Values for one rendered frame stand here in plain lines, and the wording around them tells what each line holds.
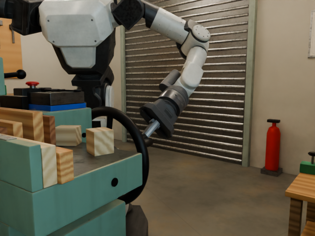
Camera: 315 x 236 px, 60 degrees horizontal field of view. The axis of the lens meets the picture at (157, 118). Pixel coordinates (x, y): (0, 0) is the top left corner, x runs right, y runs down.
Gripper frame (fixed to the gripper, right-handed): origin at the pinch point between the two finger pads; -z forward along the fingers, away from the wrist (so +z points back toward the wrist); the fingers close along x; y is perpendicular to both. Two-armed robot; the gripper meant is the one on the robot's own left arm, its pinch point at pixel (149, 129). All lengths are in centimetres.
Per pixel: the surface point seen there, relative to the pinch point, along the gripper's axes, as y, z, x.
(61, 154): 27.3, -34.2, 14.8
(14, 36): -282, 154, 141
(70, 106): 1.8, -14.6, 19.2
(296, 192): -3, 42, -73
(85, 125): -0.1, -14.1, 13.6
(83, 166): 21.4, -30.8, 10.7
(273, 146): -90, 183, -145
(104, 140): 19.1, -24.0, 10.7
